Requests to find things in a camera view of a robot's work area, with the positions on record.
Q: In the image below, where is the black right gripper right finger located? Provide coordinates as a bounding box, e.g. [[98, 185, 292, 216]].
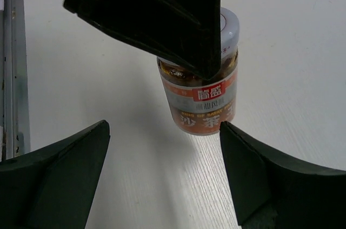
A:
[[220, 122, 345, 228]]

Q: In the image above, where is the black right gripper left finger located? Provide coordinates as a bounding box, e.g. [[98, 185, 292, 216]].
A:
[[1, 120, 110, 228]]

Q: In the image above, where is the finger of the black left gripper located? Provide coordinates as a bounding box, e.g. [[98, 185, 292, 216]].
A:
[[63, 0, 221, 80]]

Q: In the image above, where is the small jar white lid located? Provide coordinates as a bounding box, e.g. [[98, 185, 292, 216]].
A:
[[157, 8, 240, 135]]

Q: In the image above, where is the aluminium table frame rail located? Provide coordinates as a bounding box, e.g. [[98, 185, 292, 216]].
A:
[[1, 0, 30, 160]]

